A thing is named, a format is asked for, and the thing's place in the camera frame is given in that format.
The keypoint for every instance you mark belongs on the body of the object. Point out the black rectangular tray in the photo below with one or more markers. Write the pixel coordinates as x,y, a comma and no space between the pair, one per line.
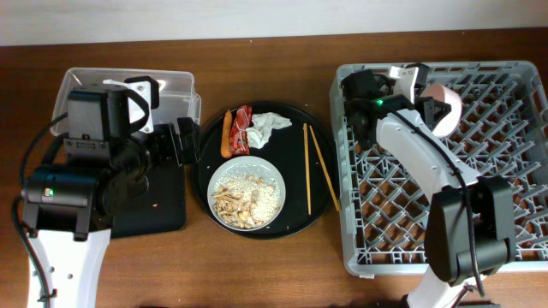
160,209

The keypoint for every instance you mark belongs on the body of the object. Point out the orange carrot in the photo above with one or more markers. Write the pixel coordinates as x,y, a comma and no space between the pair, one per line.
225,140

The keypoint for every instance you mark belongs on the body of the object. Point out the wooden chopstick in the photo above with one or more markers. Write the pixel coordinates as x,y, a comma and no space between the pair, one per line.
325,170
307,168

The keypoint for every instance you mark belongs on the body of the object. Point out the round black tray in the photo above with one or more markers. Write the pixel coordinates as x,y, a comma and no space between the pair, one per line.
285,151

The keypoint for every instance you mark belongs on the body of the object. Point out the white tissue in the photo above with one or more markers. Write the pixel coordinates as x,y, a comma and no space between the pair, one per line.
259,134

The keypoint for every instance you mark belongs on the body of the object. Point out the clear plastic bin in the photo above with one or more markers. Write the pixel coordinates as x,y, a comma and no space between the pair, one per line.
180,94

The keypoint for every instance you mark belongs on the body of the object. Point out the grey plate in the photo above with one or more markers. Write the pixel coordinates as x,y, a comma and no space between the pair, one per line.
246,165

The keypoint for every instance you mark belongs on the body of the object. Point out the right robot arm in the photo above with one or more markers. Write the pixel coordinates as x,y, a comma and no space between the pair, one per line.
470,229

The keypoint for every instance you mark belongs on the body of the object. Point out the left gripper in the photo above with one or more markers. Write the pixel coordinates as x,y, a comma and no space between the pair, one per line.
173,154

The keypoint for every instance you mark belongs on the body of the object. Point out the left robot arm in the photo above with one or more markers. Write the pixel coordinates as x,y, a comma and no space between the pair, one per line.
114,173

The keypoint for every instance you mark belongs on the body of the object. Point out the rice and peanut shells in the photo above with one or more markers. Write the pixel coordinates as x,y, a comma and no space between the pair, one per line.
246,201

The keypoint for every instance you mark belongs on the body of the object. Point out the white bowl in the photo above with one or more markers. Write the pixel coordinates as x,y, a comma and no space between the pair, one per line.
444,94

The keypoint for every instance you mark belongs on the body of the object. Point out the grey dishwasher rack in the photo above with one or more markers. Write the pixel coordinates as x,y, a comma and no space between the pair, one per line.
503,131

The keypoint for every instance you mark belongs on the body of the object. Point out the red snack wrapper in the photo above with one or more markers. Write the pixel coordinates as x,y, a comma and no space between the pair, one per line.
238,134

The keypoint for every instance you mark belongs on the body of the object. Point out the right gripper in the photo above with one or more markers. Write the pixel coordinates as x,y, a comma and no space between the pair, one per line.
425,108

